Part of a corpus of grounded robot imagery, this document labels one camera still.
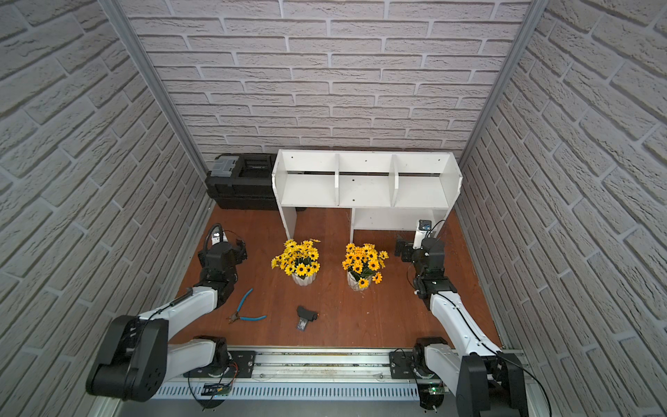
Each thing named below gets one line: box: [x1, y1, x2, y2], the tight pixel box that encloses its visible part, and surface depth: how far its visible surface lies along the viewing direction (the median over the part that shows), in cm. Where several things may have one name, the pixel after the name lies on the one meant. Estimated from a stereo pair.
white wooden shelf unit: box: [271, 149, 463, 243], surface depth 85 cm
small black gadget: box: [296, 305, 319, 331], surface depth 83 cm
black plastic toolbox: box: [204, 152, 278, 212], surface depth 102 cm
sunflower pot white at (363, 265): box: [341, 242, 390, 292], surface depth 81 cm
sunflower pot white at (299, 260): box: [270, 238, 321, 287], surface depth 83 cm
